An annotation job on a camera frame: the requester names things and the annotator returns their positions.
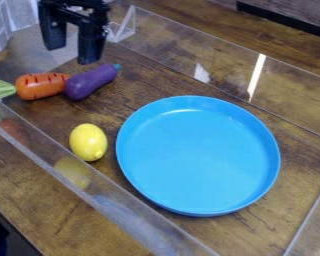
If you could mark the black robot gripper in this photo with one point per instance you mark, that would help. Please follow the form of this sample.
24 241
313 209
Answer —
92 32

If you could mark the purple toy eggplant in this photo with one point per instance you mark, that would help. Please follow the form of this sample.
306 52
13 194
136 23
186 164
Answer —
83 84

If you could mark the orange toy carrot green leaves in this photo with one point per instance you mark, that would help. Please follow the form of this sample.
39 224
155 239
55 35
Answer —
35 86

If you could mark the yellow toy lemon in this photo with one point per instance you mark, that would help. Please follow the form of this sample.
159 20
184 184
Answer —
88 142

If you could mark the blue round plate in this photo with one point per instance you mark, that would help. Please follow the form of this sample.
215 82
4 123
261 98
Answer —
198 155

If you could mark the clear acrylic back barrier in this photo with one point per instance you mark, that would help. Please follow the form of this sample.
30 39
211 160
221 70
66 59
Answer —
270 84

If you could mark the clear acrylic barrier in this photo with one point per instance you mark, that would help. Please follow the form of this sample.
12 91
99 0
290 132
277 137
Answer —
152 230
270 84

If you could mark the clear acrylic front barrier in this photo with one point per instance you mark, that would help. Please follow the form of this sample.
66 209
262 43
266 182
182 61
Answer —
152 230

